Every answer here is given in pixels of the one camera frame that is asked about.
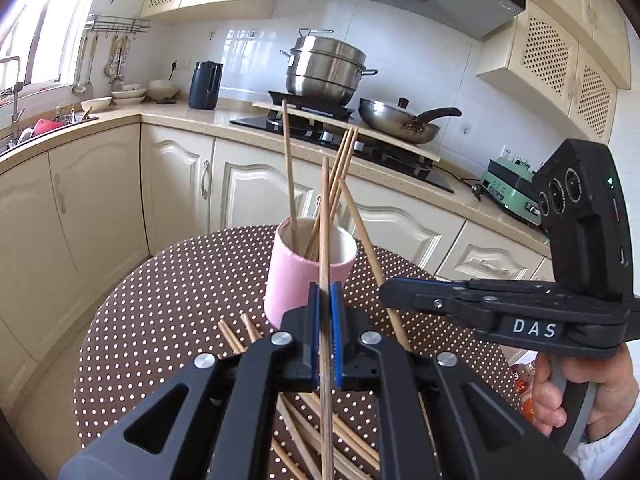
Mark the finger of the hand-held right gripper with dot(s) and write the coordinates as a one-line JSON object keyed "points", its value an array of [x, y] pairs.
{"points": [[410, 302], [440, 282]]}

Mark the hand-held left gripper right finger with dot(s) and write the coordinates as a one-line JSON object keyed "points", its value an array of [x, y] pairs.
{"points": [[336, 335]]}

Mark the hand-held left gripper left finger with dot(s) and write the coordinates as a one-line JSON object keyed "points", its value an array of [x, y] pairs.
{"points": [[314, 335]]}

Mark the pink cup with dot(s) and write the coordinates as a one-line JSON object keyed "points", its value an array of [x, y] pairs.
{"points": [[290, 280]]}

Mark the wooden chopstick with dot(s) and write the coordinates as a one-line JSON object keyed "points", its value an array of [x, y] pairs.
{"points": [[367, 260], [325, 260]]}

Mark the pile of wooden chopsticks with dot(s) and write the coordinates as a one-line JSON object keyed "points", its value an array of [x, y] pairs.
{"points": [[231, 336]]}

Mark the bundle of wooden chopsticks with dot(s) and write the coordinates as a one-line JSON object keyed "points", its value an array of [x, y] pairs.
{"points": [[288, 170]]}

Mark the person's right forearm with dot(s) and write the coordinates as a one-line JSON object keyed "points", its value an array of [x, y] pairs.
{"points": [[605, 445]]}

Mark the hanging kitchen utensils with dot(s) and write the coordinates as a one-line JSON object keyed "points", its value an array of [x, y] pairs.
{"points": [[116, 67]]}

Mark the person's right hand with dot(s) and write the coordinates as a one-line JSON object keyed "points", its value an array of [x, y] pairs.
{"points": [[547, 390]]}

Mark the green electric grill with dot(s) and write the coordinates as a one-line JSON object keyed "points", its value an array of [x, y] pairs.
{"points": [[507, 190]]}

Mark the orange packet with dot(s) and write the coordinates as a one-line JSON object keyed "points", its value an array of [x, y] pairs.
{"points": [[524, 390]]}

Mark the round polka-dot table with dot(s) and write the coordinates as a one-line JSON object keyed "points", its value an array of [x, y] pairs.
{"points": [[175, 335]]}

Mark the steel wok with lid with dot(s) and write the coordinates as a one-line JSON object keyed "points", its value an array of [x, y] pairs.
{"points": [[395, 120]]}

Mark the black gas hob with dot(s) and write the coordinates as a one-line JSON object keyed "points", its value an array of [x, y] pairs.
{"points": [[260, 122]]}

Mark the stainless steel steamer pot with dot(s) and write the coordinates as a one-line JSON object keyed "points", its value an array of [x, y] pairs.
{"points": [[325, 67]]}

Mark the dark blue kettle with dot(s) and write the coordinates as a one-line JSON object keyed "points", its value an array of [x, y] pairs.
{"points": [[205, 87]]}

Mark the stacked white bowls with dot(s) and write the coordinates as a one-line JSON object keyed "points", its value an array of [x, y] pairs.
{"points": [[163, 91]]}

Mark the stack of white bowls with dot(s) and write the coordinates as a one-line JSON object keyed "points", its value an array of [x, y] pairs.
{"points": [[129, 96]]}

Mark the white bowl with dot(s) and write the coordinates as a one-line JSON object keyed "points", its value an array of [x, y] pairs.
{"points": [[96, 104]]}

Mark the red plastic basin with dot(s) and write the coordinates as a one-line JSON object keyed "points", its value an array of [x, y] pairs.
{"points": [[47, 127]]}

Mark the hanging metal ladle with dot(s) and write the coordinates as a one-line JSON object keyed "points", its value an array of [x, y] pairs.
{"points": [[80, 89]]}

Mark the stainless steel sink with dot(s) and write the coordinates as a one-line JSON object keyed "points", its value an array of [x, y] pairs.
{"points": [[30, 142]]}

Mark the metal sink faucet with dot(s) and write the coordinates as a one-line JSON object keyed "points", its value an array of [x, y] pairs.
{"points": [[17, 105]]}

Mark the kitchen window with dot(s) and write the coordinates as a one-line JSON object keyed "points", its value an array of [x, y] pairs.
{"points": [[40, 20]]}

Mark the white wall outlet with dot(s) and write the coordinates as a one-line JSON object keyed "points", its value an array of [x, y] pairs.
{"points": [[180, 65], [509, 154]]}

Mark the wide lattice door wall cabinet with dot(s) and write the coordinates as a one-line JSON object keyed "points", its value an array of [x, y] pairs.
{"points": [[550, 65]]}

